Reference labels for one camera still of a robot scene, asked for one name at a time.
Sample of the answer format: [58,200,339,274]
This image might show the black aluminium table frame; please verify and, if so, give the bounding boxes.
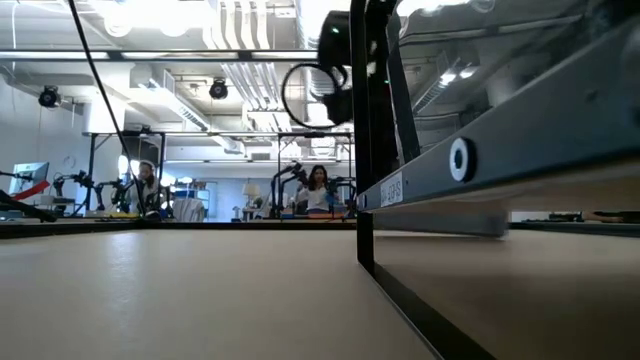
[0,218,640,239]

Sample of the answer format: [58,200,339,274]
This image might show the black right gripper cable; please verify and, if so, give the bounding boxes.
[280,62,351,131]

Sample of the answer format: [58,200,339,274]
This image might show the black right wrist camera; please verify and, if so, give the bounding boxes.
[317,9,354,126]

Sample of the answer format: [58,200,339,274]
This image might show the grey translucent plastic basket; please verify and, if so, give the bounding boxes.
[387,0,640,166]
[373,208,510,238]

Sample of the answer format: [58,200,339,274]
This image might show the black overhead frame beam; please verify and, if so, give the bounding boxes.
[0,48,321,63]

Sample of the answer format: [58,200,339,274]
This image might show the person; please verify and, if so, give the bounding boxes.
[297,164,337,216]
[127,159,169,219]

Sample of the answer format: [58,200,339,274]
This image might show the computer monitor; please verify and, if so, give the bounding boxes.
[8,160,51,197]

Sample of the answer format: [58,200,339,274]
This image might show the long black hanging cable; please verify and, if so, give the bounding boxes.
[67,0,149,219]

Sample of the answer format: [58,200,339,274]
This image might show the white table lamp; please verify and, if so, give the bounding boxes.
[241,182,261,221]

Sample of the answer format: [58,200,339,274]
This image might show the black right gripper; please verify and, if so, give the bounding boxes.
[372,0,402,174]

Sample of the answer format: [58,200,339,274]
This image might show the wooden shelf with black frame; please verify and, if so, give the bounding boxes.
[348,0,640,360]

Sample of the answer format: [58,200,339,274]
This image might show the black bent rod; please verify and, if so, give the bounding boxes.
[0,188,58,224]

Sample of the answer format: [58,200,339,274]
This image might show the black ceiling-hung camera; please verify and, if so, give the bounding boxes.
[208,78,230,101]
[37,85,61,109]

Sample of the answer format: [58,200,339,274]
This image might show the white cloth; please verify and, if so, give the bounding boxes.
[172,197,206,223]

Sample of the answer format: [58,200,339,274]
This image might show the black background station frame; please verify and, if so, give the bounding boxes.
[276,130,354,219]
[81,129,167,216]

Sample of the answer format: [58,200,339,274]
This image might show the red angled bar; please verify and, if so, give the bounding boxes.
[14,179,52,202]

